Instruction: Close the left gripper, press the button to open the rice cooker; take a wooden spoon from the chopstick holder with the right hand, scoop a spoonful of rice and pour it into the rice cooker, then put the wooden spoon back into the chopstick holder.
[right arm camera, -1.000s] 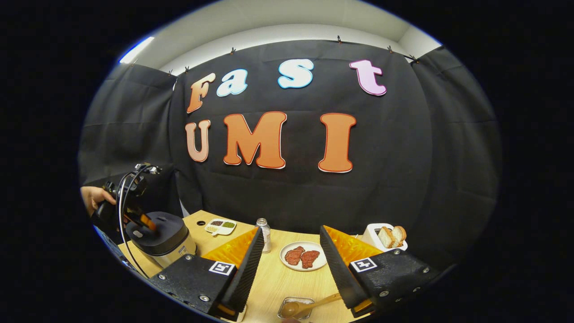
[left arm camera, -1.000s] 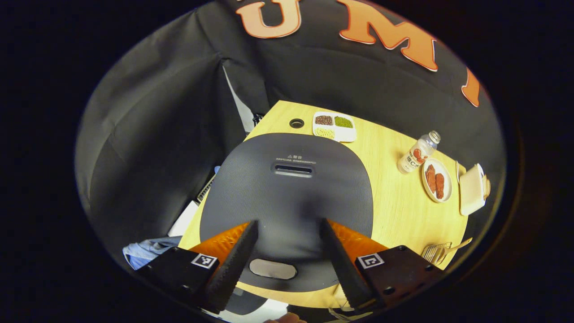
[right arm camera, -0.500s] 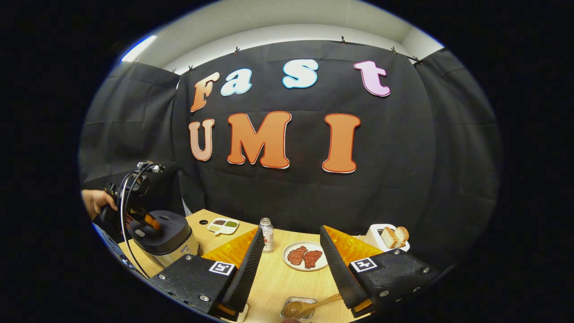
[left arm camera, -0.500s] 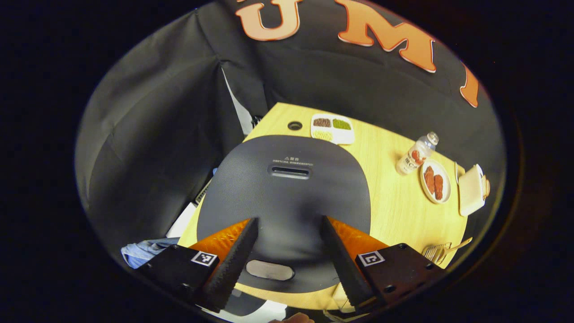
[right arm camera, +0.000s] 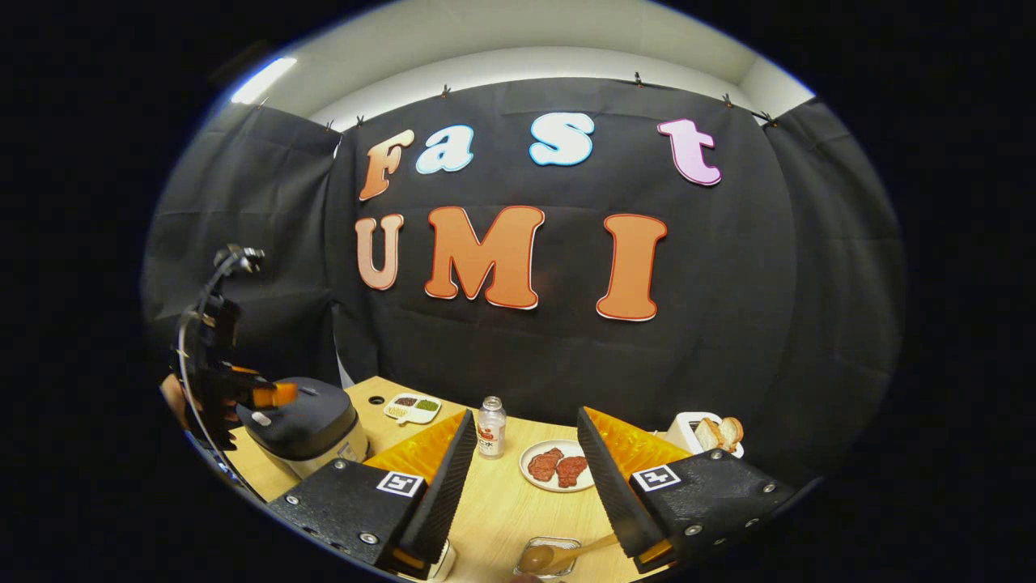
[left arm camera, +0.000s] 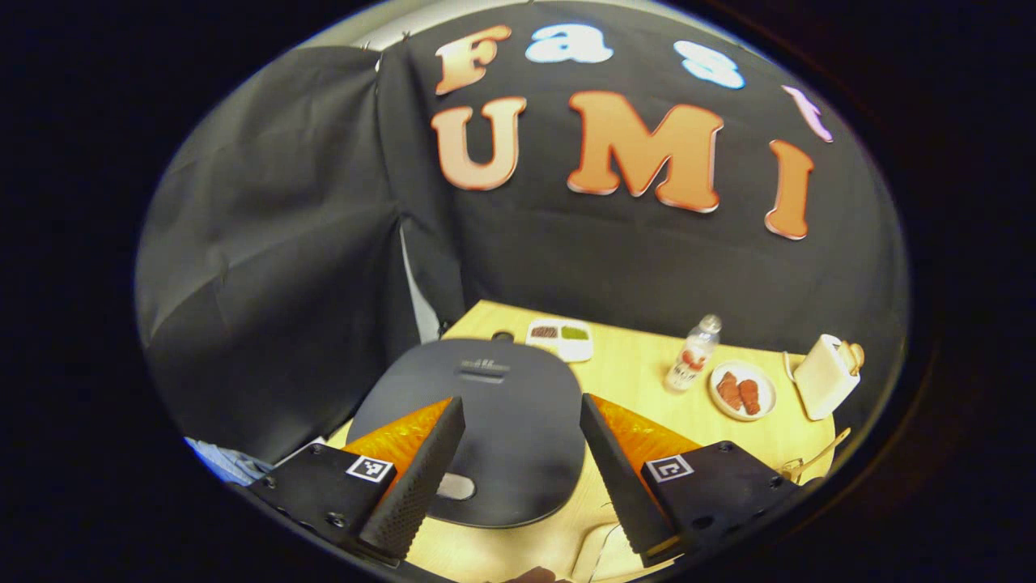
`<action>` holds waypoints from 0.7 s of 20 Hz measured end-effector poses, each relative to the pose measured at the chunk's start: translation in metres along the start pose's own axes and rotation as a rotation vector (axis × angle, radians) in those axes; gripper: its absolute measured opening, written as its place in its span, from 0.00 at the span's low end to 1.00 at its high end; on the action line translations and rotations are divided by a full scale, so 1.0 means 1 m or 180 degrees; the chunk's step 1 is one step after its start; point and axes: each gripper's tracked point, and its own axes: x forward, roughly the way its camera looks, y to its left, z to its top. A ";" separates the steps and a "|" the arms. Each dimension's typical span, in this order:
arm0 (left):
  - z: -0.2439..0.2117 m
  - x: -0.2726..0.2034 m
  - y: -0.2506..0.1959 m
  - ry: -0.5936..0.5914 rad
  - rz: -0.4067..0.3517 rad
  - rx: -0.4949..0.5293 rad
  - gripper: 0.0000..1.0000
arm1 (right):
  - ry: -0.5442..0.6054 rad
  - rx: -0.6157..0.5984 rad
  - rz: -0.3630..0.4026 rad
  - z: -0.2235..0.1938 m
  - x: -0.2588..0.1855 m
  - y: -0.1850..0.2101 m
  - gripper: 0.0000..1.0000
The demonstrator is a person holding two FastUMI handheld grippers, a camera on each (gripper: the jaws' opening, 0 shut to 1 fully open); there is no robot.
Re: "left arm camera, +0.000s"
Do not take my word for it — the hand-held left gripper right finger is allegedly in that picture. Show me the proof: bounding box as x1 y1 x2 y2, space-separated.
580 394 810 565

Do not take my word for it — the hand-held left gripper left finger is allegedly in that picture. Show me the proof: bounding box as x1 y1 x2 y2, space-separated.
247 395 467 565

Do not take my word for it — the dark grey rice cooker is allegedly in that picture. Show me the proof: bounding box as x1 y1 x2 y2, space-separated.
346 330 587 529

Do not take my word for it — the wooden spoon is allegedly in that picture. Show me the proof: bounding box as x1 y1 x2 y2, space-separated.
789 428 852 479

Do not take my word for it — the white divided bean dish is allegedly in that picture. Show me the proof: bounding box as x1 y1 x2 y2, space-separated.
526 318 594 364

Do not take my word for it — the clear plastic bottle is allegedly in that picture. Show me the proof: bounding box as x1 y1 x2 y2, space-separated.
664 314 723 394

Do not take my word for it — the white round plate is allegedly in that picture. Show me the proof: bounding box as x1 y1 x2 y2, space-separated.
708 360 778 422

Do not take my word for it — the person's blue denim clothing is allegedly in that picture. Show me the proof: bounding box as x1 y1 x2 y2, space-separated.
185 437 274 487

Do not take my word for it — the white toaster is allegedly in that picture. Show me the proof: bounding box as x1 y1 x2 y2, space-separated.
783 334 865 420

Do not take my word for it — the black backdrop cloth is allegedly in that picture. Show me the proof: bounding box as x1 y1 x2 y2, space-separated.
134 0 907 462

